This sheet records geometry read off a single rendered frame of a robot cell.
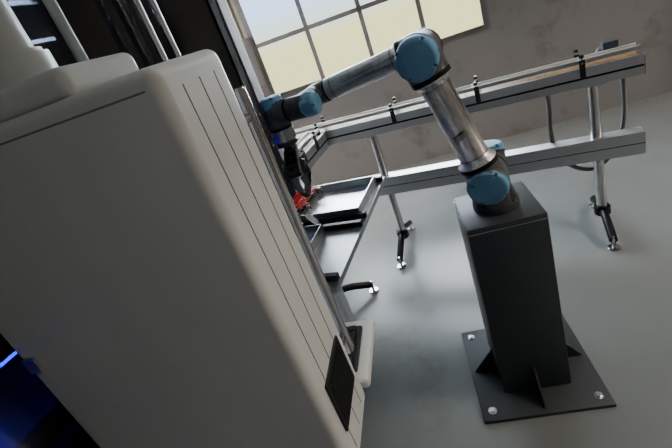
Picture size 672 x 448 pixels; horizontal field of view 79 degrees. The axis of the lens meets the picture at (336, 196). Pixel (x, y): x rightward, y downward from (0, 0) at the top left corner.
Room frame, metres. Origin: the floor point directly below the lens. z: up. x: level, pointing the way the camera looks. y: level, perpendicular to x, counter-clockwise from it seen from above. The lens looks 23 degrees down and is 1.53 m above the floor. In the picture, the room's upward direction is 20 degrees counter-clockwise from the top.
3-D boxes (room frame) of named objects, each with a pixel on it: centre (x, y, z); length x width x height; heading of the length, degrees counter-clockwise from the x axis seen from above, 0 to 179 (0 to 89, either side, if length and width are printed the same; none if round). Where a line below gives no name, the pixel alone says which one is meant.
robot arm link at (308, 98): (1.33, -0.01, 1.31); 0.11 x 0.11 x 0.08; 64
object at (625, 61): (2.20, -0.69, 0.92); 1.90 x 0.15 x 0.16; 64
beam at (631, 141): (2.14, -0.83, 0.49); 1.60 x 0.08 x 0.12; 64
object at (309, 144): (2.14, 0.14, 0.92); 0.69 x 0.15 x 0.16; 154
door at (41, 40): (1.11, 0.47, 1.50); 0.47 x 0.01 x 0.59; 154
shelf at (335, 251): (1.36, 0.15, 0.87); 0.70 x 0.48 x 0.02; 154
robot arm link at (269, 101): (1.35, 0.09, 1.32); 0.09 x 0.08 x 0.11; 64
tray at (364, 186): (1.50, 0.03, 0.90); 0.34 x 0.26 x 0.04; 63
